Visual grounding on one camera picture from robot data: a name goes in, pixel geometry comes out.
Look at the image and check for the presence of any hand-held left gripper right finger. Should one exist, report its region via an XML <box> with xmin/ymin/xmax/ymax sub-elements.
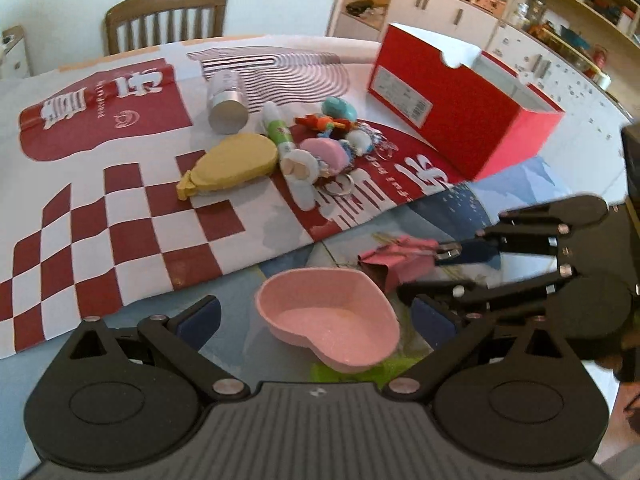
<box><xmin>387</xmin><ymin>294</ymin><xmax>588</xmax><ymax>401</ymax></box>

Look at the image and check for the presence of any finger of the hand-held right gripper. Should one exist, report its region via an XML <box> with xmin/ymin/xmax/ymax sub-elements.
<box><xmin>396</xmin><ymin>266</ymin><xmax>578</xmax><ymax>321</ymax></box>
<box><xmin>434</xmin><ymin>200</ymin><xmax>572</xmax><ymax>268</ymax></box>

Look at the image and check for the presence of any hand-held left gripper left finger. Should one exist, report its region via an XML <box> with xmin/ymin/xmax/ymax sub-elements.
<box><xmin>65</xmin><ymin>295</ymin><xmax>251</xmax><ymax>403</ymax></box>

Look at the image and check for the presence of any pink wrapper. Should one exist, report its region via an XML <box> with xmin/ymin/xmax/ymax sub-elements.
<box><xmin>356</xmin><ymin>239</ymin><xmax>441</xmax><ymax>291</ymax></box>

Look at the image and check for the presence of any pink heart-shaped bowl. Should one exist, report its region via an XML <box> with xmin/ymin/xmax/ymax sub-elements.
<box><xmin>255</xmin><ymin>268</ymin><xmax>401</xmax><ymax>374</ymax></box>

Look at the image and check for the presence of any red cardboard box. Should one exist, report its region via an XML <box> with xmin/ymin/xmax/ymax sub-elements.
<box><xmin>367</xmin><ymin>22</ymin><xmax>566</xmax><ymax>181</ymax></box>

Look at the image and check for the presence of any yellow pear-shaped toy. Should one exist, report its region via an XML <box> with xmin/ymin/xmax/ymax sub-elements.
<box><xmin>176</xmin><ymin>132</ymin><xmax>279</xmax><ymax>201</ymax></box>

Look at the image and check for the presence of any teal egg toy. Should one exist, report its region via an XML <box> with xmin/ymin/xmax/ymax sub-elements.
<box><xmin>321</xmin><ymin>96</ymin><xmax>358</xmax><ymax>122</ymax></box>

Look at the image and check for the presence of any green tube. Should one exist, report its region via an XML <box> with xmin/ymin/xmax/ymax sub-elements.
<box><xmin>260</xmin><ymin>101</ymin><xmax>301</xmax><ymax>176</ymax></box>

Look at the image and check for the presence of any orange toy keychain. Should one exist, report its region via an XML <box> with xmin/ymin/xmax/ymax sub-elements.
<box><xmin>294</xmin><ymin>114</ymin><xmax>351</xmax><ymax>133</ymax></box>

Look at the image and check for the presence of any small metal can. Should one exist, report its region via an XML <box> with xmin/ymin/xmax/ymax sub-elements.
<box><xmin>206</xmin><ymin>71</ymin><xmax>250</xmax><ymax>134</ymax></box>

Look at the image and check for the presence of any red white printed cloth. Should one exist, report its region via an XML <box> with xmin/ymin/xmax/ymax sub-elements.
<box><xmin>0</xmin><ymin>34</ymin><xmax>471</xmax><ymax>361</ymax></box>

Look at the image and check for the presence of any white round figure toy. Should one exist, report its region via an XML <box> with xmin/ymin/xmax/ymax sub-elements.
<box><xmin>279</xmin><ymin>152</ymin><xmax>321</xmax><ymax>181</ymax></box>

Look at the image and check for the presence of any pink round toy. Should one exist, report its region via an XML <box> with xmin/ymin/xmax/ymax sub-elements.
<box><xmin>300</xmin><ymin>138</ymin><xmax>353</xmax><ymax>176</ymax></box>

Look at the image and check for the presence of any white storage cabinet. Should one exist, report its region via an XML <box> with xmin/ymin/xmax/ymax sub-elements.
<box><xmin>327</xmin><ymin>0</ymin><xmax>636</xmax><ymax>126</ymax></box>

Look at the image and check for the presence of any brown wooden chair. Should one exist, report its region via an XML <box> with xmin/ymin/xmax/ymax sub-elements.
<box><xmin>104</xmin><ymin>0</ymin><xmax>229</xmax><ymax>56</ymax></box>

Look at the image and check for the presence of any small white drawer cabinet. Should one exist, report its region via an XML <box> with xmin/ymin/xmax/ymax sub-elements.
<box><xmin>0</xmin><ymin>25</ymin><xmax>33</xmax><ymax>81</ymax></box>

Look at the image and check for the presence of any white figure keychain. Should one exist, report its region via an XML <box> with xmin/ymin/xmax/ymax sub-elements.
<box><xmin>345</xmin><ymin>127</ymin><xmax>373</xmax><ymax>158</ymax></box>

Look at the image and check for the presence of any metal key ring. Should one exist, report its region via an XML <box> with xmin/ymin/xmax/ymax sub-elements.
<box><xmin>320</xmin><ymin>174</ymin><xmax>355</xmax><ymax>196</ymax></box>

